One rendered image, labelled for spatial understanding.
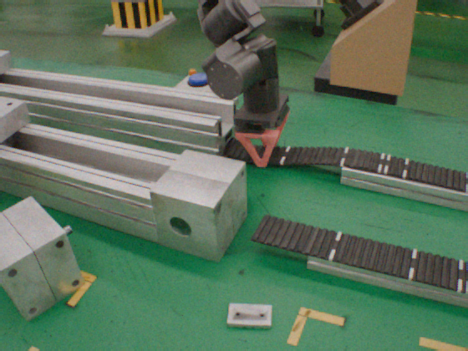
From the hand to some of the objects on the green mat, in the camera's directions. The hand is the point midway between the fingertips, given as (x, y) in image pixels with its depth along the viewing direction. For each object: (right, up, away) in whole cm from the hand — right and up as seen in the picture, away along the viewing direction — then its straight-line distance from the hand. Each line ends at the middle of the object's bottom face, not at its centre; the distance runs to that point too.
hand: (265, 154), depth 77 cm
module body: (-43, +8, +16) cm, 46 cm away
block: (-9, -11, -12) cm, 18 cm away
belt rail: (+56, -14, -21) cm, 62 cm away
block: (-30, -17, -19) cm, 40 cm away
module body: (-50, -2, +2) cm, 50 cm away
